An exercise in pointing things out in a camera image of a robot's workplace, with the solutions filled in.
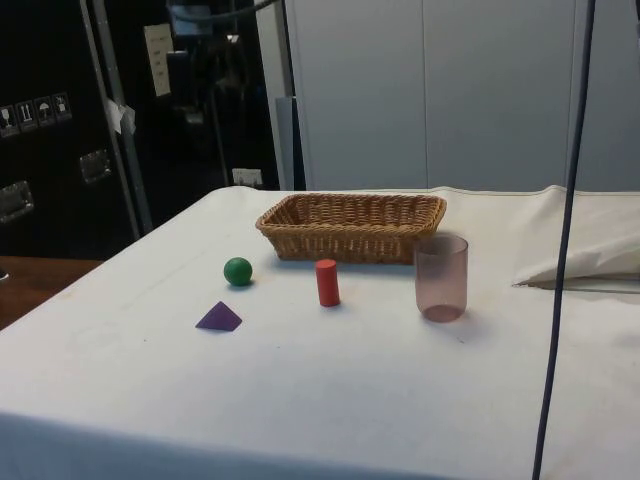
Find brown wicker basket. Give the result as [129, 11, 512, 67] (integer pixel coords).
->
[255, 193, 448, 266]

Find red cylinder block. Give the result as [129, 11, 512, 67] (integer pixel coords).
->
[315, 259, 342, 308]

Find purple triangular block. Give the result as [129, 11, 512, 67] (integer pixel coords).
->
[194, 300, 244, 333]

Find green ball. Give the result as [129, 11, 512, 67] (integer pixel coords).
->
[223, 256, 254, 288]

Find see-through pink cup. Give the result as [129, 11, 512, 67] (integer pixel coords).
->
[413, 235, 470, 324]

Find pale lockers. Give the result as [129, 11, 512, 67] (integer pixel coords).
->
[255, 0, 640, 193]

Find black cabinet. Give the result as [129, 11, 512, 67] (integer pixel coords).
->
[0, 0, 281, 261]

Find black cable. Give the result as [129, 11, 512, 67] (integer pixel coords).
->
[531, 0, 598, 480]

